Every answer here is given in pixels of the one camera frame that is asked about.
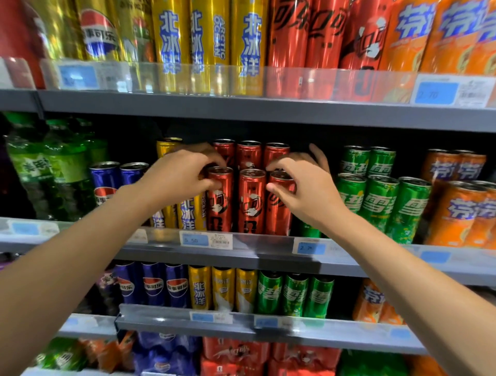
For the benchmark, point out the person's right hand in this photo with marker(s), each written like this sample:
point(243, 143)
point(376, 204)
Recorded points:
point(314, 193)

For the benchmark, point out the person's left hand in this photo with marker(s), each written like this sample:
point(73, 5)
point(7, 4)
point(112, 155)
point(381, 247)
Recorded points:
point(178, 178)

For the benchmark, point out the green soda can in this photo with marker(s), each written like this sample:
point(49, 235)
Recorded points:
point(377, 205)
point(350, 190)
point(408, 213)
point(295, 296)
point(381, 162)
point(309, 230)
point(318, 298)
point(269, 292)
point(354, 160)

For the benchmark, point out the red soda can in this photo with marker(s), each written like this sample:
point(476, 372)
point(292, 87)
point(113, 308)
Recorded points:
point(277, 217)
point(224, 153)
point(325, 35)
point(288, 35)

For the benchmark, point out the blue soda can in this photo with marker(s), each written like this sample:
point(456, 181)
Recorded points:
point(104, 182)
point(177, 286)
point(128, 286)
point(131, 172)
point(154, 286)

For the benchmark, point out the grey metal shelf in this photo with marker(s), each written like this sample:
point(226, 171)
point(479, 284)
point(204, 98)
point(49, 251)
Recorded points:
point(232, 110)

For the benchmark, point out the orange soda can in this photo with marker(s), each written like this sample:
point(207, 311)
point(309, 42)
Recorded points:
point(368, 302)
point(451, 35)
point(453, 217)
point(470, 164)
point(391, 315)
point(484, 221)
point(439, 170)
point(407, 35)
point(484, 50)

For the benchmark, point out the row of yellow cans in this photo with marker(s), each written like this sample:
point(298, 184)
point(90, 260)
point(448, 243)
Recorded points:
point(170, 35)

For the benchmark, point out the person's right forearm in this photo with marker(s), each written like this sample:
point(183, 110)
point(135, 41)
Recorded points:
point(426, 294)

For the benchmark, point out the person's left forearm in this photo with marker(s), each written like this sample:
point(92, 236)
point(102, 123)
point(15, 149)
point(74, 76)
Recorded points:
point(58, 271)

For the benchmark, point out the cluster of green plastic bottles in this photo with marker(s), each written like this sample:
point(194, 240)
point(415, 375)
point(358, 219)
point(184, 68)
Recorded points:
point(50, 170)

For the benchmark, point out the red drink multipack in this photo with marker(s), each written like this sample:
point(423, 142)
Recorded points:
point(306, 360)
point(236, 356)

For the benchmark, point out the blue drink multipack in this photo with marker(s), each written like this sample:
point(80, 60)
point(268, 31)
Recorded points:
point(166, 354)

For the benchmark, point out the green drink multipack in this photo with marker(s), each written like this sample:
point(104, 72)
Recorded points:
point(372, 364)
point(62, 356)

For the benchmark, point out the orange drink multipack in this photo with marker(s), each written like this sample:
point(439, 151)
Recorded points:
point(106, 354)
point(426, 366)

